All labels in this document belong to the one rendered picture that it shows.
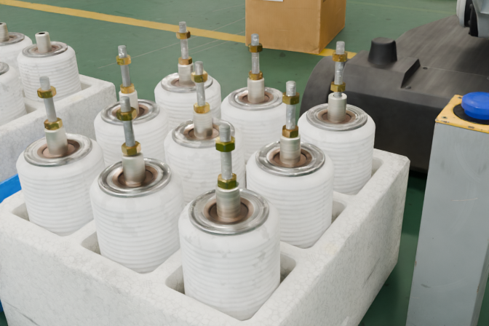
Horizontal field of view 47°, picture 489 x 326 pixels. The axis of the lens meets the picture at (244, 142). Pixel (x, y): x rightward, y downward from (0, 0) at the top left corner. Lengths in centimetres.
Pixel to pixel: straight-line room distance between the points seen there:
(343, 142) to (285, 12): 106
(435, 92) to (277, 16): 83
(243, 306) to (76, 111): 56
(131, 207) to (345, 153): 27
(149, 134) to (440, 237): 36
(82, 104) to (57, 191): 38
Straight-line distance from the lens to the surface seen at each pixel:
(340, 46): 67
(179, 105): 79
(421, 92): 97
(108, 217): 58
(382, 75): 99
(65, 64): 101
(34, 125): 95
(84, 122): 102
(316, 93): 101
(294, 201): 59
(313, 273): 57
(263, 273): 53
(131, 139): 57
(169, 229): 59
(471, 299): 68
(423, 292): 69
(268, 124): 73
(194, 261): 52
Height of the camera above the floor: 55
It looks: 28 degrees down
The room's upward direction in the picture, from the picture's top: 2 degrees counter-clockwise
